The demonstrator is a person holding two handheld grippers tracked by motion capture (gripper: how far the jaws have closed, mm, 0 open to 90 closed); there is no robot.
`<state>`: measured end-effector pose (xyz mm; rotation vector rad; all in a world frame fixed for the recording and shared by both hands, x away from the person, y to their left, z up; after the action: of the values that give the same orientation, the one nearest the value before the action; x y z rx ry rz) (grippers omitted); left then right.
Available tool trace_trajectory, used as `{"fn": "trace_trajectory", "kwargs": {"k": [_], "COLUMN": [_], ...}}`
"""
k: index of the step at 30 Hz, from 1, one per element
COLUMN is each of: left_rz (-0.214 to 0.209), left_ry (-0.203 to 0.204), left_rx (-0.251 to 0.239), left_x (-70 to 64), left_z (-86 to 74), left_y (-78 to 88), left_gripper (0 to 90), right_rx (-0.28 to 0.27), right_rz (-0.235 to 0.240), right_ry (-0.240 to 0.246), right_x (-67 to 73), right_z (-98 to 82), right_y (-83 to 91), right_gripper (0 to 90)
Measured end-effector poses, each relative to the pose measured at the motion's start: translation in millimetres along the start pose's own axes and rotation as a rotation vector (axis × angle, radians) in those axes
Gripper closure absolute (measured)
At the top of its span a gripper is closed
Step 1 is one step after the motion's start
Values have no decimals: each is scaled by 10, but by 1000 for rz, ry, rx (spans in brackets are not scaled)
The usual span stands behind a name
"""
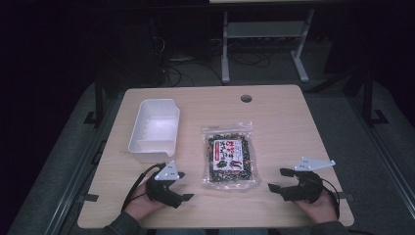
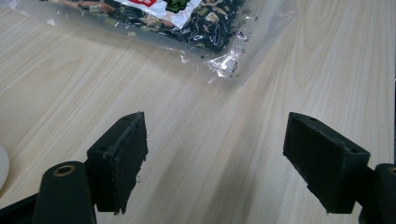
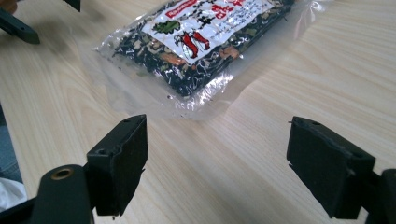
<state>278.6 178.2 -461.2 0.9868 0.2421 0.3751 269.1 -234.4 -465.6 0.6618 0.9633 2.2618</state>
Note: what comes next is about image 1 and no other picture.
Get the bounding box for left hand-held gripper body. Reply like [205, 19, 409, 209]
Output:
[145, 160, 184, 210]

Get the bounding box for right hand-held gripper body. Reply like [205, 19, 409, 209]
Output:
[279, 157, 337, 205]

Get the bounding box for person's left hand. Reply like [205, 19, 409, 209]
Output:
[124, 181, 168, 223]

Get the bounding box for person's right hand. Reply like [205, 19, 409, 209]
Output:
[293, 188, 339, 225]

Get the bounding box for black table edge clip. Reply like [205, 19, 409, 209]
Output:
[337, 191, 356, 202]
[77, 193, 100, 204]

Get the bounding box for white plastic bin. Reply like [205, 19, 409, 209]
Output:
[127, 98, 181, 164]

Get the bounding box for clear seaweed snack packet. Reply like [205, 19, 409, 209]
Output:
[200, 121, 262, 192]

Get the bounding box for black metal stand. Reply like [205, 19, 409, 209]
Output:
[361, 68, 390, 127]
[83, 73, 106, 129]

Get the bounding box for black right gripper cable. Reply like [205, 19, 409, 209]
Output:
[320, 177, 342, 220]

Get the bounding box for grey metal floor rail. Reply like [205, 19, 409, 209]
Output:
[43, 97, 122, 235]
[347, 96, 415, 213]

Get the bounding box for black floor cables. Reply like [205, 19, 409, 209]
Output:
[159, 35, 272, 88]

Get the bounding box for white metal desk frame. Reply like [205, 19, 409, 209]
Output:
[220, 8, 316, 85]

